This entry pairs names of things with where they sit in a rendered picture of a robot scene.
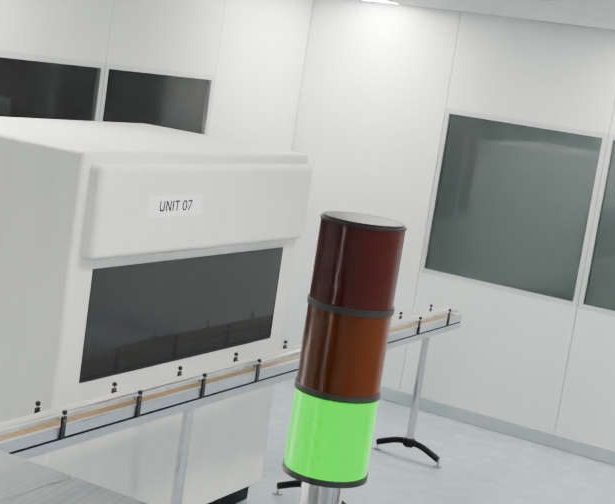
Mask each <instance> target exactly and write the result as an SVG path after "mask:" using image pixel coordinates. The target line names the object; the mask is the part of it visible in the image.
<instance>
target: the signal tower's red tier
mask: <svg viewBox="0 0 615 504"><path fill-rule="evenodd" d="M404 237H405V231H401V232H386V231H375V230H367V229H360V228H355V227H349V226H344V225H340V224H336V223H332V222H329V221H326V220H324V219H322V218H321V219H320V226H319V233H318V239H317V246H316V253H315V259H314V266H313V273H312V279H311V286H310V293H309V296H310V297H311V298H313V299H315V300H317V301H319V302H322V303H325V304H329V305H333V306H337V307H342V308H348V309H354V310H363V311H388V310H392V309H393V306H394V300H395V294H396V287H397V281H398V275H399V269H400V262H401V256H402V250H403V244H404Z"/></svg>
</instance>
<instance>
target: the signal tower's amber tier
mask: <svg viewBox="0 0 615 504"><path fill-rule="evenodd" d="M391 319H392V316H391V317H386V318H366V317H356V316H349V315H343V314H338V313H333V312H329V311H326V310H322V309H319V308H316V307H314V306H312V305H310V304H308V306H307V313H306V320H305V326H304V333H303V340H302V346H301V353H300V360H299V366H298V373H297V381H298V382H299V383H300V384H301V385H303V386H305V387H307V388H310V389H312V390H315V391H318V392H322V393H326V394H331V395H337V396H344V397H371V396H375V395H377V394H379V393H380V387H381V381H382V375H383V369H384V362H385V356H386V350H387V344H388V337H389V331H390V325H391Z"/></svg>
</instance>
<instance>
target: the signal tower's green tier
mask: <svg viewBox="0 0 615 504"><path fill-rule="evenodd" d="M377 406H378V401H377V402H374V403H369V404H347V403H338V402H332V401H327V400H323V399H319V398H315V397H312V396H309V395H307V394H304V393H302V392H301V391H299V390H298V389H296V388H295V393H294V400H293V407H292V413H291V420H290V427H289V433H288V440H287V447H286V453H285V460H284V462H285V465H286V466H287V467H288V468H290V469H291V470H293V471H295V472H297V473H299V474H301V475H304V476H307V477H311V478H315V479H319V480H325V481H334V482H351V481H357V480H360V479H363V478H364V477H365V476H366V474H367V469H368V462H369V456H370V450H371V444H372V437H373V431H374V425H375V419H376V412H377Z"/></svg>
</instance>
